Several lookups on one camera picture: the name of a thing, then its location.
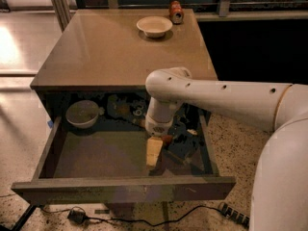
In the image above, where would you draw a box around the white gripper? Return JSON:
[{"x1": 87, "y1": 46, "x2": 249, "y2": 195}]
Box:
[{"x1": 145, "y1": 114, "x2": 173, "y2": 168}]

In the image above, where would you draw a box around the grey top drawer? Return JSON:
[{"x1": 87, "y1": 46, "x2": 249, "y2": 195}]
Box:
[{"x1": 12, "y1": 110, "x2": 236, "y2": 205}]

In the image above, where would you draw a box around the red apple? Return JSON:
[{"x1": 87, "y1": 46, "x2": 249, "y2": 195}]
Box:
[{"x1": 162, "y1": 135, "x2": 173, "y2": 145}]

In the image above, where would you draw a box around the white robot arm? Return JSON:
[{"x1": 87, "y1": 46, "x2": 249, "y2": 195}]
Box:
[{"x1": 145, "y1": 67, "x2": 308, "y2": 231}]

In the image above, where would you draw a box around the dark bowl in drawer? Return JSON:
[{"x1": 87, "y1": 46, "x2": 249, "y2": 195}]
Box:
[{"x1": 65, "y1": 100, "x2": 105, "y2": 129}]

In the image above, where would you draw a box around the grey cabinet counter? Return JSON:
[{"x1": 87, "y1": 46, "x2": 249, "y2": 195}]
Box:
[{"x1": 31, "y1": 9, "x2": 217, "y2": 118}]

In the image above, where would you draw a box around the white bowl on counter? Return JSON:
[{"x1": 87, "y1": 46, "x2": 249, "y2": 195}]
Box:
[{"x1": 137, "y1": 16, "x2": 172, "y2": 39}]

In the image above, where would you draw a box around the dark crumpled chip bag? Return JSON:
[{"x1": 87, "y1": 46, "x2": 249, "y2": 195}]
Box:
[{"x1": 107, "y1": 94, "x2": 147, "y2": 128}]

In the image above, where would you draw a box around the black power strip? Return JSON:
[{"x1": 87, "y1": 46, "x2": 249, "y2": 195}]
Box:
[{"x1": 218, "y1": 202, "x2": 250, "y2": 229}]

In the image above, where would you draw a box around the black power adapter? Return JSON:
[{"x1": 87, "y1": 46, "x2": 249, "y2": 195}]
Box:
[{"x1": 67, "y1": 209, "x2": 86, "y2": 224}]

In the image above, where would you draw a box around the orange soda can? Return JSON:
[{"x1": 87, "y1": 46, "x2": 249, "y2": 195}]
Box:
[{"x1": 168, "y1": 1, "x2": 184, "y2": 24}]

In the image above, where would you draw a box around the black metal floor bar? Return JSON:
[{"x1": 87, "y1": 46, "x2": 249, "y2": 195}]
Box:
[{"x1": 12, "y1": 205, "x2": 37, "y2": 231}]

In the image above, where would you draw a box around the black floor cable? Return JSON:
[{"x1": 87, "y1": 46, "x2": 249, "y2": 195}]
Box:
[{"x1": 38, "y1": 203, "x2": 223, "y2": 228}]

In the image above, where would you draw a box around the metal window frame post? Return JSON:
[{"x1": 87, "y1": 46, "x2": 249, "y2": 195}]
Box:
[{"x1": 51, "y1": 0, "x2": 71, "y2": 32}]

